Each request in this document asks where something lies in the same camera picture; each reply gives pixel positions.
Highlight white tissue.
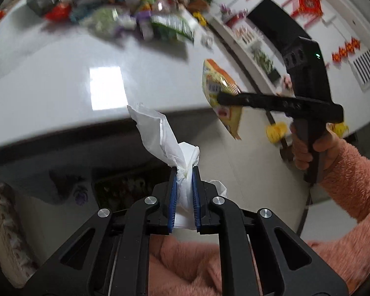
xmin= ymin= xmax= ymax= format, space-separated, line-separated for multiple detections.
xmin=128 ymin=105 xmax=227 ymax=235

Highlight yellow snack bag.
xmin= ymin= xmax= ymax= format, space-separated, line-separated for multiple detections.
xmin=202 ymin=59 xmax=242 ymax=140

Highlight pink fleece right forearm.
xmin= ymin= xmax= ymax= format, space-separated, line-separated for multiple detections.
xmin=307 ymin=138 xmax=370 ymax=293

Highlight person's right hand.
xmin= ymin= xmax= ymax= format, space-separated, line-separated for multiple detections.
xmin=290 ymin=124 xmax=343 ymax=171

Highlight yellow smiley slipper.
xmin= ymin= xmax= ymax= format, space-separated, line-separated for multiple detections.
xmin=265 ymin=122 xmax=288 ymax=144

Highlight pink fleece legs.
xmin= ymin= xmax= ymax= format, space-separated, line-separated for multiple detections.
xmin=148 ymin=235 xmax=222 ymax=295

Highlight black television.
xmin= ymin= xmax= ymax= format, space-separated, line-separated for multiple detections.
xmin=247 ymin=0 xmax=311 ymax=54

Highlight red chinese knot decoration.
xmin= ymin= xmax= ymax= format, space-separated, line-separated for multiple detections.
xmin=281 ymin=0 xmax=323 ymax=29

